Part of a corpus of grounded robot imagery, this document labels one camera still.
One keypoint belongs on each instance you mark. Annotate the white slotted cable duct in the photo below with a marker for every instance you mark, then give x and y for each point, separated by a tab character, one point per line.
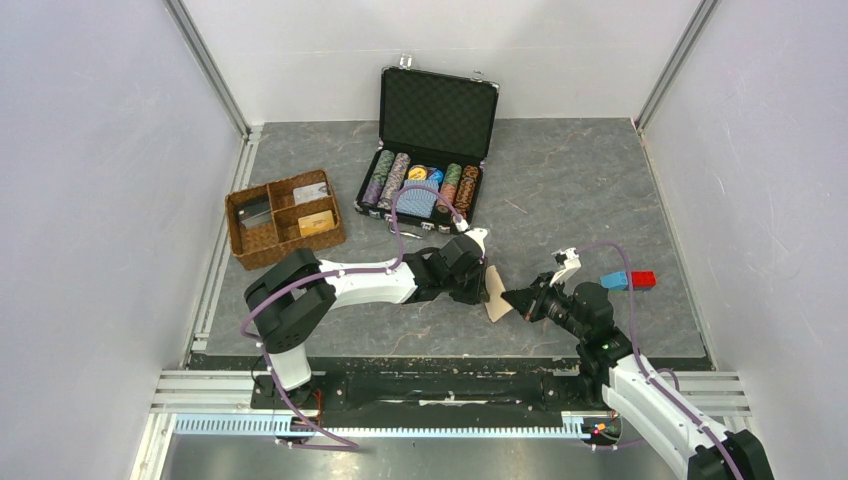
284	426

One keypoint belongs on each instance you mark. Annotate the gold card in basket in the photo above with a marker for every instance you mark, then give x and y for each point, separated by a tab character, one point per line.
316	223

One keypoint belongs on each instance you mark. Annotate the brown woven divided basket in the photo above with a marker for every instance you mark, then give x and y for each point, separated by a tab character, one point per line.
268	244

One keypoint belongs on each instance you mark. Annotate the left aluminium frame post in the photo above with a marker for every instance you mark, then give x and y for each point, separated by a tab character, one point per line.
201	53

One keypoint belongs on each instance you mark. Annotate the blue dealer button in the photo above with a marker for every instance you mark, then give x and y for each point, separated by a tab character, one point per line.
435	175

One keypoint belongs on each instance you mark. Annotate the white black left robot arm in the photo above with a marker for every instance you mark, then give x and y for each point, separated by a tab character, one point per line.
289	301

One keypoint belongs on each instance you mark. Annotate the blue toy brick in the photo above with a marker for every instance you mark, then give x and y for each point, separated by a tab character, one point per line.
617	281

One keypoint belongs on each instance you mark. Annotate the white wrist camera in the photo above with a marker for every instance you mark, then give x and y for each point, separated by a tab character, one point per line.
478	236
568	262

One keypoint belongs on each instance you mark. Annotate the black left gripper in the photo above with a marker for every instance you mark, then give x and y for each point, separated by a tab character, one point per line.
478	293

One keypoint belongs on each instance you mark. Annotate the yellow dealer button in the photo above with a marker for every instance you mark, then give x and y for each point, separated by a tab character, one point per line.
417	172

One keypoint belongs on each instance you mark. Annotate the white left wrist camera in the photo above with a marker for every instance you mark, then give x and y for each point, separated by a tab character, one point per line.
478	236

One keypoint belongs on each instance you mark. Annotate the purple grey chip stack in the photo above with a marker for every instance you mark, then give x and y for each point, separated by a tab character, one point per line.
394	181

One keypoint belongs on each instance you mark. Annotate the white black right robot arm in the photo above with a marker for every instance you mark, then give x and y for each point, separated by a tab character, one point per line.
614	374

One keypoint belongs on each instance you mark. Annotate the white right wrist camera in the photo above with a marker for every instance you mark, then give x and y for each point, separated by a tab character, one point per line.
568	262

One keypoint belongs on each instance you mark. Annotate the red green chip stack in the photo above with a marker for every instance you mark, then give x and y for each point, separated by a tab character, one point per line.
449	187

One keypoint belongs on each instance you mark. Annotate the right aluminium frame post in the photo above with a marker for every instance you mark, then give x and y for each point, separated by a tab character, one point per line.
695	27

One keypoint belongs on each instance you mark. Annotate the grey card in basket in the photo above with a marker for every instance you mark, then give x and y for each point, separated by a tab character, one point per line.
311	192

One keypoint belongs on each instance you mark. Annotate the black poker chip case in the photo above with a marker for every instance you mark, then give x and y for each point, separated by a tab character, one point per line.
437	119

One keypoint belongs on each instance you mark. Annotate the blue playing card deck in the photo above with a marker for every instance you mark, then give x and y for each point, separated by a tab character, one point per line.
418	202

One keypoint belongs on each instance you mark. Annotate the dark card in basket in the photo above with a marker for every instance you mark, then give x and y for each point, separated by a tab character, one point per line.
255	212

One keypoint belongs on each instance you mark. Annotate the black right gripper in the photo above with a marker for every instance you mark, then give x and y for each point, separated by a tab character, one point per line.
528	301

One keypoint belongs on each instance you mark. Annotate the brown orange chip stack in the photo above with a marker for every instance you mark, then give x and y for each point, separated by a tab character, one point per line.
465	190

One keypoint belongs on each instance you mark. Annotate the red toy brick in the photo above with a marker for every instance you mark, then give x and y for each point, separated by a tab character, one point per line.
643	280

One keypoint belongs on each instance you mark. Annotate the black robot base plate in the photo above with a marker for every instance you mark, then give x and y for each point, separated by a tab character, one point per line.
428	392

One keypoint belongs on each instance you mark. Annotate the aluminium frame post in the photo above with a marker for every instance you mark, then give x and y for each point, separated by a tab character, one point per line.
695	27
201	53

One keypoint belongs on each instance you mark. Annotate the purple green chip stack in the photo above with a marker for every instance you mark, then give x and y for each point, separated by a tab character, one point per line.
378	178

